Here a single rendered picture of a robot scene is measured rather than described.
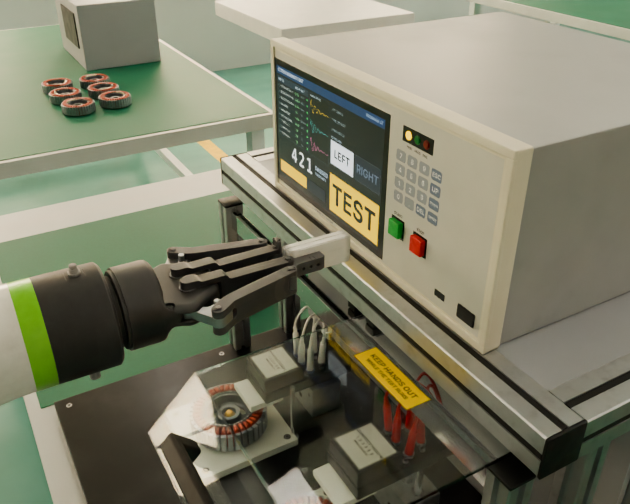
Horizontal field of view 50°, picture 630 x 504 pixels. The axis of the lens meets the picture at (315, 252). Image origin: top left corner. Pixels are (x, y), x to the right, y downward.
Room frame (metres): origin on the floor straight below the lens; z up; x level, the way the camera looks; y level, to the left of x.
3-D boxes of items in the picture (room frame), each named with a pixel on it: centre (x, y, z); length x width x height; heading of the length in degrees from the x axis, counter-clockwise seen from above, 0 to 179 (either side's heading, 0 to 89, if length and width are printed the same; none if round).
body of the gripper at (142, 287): (0.50, 0.13, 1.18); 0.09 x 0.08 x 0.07; 120
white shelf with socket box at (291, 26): (1.71, 0.01, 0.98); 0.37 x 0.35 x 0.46; 30
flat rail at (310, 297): (0.69, -0.02, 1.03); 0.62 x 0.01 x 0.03; 30
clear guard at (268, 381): (0.48, -0.03, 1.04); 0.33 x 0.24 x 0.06; 120
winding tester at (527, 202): (0.78, -0.22, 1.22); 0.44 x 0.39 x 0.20; 30
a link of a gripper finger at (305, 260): (0.55, 0.01, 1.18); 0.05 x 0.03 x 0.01; 120
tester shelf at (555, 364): (0.79, -0.21, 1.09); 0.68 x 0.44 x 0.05; 30
